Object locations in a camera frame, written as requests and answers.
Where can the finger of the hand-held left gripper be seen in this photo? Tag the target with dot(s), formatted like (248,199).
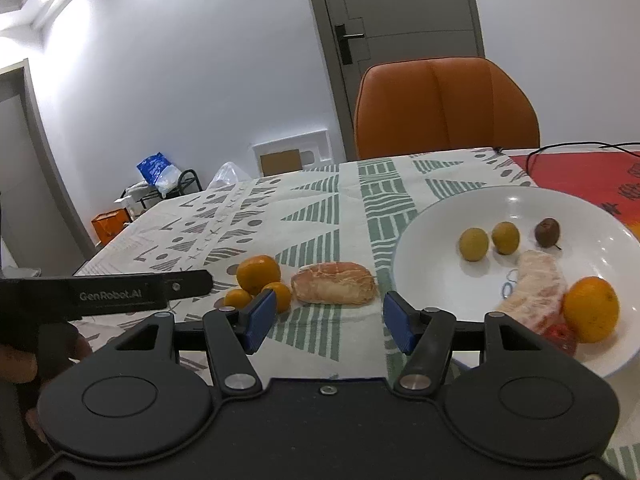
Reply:
(190,284)

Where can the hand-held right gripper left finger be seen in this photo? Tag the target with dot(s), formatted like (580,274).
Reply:
(260,320)

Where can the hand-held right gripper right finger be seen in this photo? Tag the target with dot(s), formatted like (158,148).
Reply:
(400,320)

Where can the small orange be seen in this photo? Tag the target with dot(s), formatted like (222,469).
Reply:
(237,299)
(280,294)

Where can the large orange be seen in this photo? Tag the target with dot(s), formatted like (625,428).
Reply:
(257,272)
(590,310)

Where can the yellow-green round fruit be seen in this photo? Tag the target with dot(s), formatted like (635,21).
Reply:
(473,244)
(505,237)

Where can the white ceramic plate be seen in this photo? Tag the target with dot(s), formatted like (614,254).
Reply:
(450,220)

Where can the peeled pomelo segment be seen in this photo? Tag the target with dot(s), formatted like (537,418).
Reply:
(537,290)

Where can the small red fruit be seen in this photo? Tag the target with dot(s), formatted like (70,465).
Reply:
(561,337)

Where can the dark maroon round fruit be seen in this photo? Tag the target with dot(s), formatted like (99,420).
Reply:
(547,232)

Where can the person's left hand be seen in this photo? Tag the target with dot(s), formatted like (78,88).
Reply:
(16,364)

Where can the orange box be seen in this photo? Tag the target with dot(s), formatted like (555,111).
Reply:
(110,226)

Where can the black metal rack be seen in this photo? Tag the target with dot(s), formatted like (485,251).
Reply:
(190,182)

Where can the clear plastic bag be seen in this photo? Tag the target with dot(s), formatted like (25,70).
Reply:
(227,176)

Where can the blue and white bag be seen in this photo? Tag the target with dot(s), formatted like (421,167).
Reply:
(157,170)

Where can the patterned tablecloth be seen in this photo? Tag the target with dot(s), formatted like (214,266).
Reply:
(325,200)

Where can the brown cardboard sheet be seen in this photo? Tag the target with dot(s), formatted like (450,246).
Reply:
(281,162)

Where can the white foam packaging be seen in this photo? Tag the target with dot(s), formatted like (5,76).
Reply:
(315,147)

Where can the orange chair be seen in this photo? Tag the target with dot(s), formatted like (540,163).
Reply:
(445,105)

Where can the red printed cloth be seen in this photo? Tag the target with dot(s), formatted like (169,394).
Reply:
(575,175)

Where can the grey door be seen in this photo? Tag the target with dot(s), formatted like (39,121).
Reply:
(410,10)

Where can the grey doorway frame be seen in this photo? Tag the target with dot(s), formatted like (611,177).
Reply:
(30,160)

